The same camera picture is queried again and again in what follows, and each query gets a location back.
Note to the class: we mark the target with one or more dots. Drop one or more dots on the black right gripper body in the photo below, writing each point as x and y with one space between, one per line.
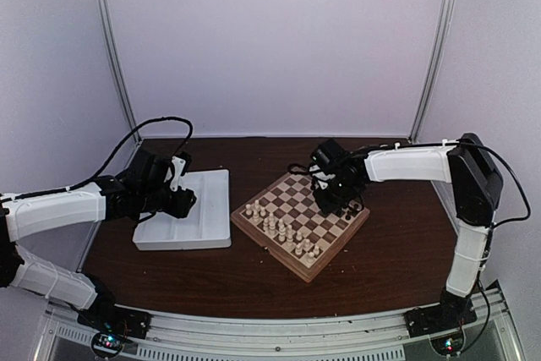
338 198

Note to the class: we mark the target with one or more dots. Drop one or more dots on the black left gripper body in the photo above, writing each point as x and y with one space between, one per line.
154 202

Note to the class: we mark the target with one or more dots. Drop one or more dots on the wooden chess board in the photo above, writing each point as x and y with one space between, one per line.
297 189

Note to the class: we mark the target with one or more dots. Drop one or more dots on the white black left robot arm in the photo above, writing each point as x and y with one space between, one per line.
151 184

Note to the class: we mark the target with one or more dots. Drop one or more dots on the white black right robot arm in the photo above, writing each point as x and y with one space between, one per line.
473 181

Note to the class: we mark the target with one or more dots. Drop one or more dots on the white chess pieces group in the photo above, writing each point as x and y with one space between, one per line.
292 231

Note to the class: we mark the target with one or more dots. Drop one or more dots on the left controller board with LEDs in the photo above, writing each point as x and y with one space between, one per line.
106 345

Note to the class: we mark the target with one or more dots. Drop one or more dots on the controller board with leds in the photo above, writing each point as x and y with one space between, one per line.
448 345
106 345

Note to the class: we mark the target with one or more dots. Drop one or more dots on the right controller board with LEDs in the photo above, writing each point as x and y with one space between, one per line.
448 345

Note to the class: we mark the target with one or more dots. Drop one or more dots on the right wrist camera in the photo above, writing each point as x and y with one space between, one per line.
321 179

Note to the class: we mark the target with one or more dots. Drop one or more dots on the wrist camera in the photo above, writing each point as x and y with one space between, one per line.
321 179
180 165

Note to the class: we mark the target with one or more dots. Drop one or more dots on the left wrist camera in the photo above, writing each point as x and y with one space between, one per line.
180 165

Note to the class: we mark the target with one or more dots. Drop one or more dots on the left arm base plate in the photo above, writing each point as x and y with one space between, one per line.
119 321

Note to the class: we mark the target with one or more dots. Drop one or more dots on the aluminium front frame rail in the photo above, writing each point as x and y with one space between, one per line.
377 336

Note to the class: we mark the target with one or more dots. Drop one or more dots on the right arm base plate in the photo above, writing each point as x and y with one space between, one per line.
436 318

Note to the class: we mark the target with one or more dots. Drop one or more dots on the aluminium right corner post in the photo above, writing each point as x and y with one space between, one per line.
436 56

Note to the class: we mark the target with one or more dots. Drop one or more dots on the aluminium corner post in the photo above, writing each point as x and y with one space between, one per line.
436 56
115 64

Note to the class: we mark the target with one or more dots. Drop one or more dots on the aluminium left corner post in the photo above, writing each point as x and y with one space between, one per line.
115 64

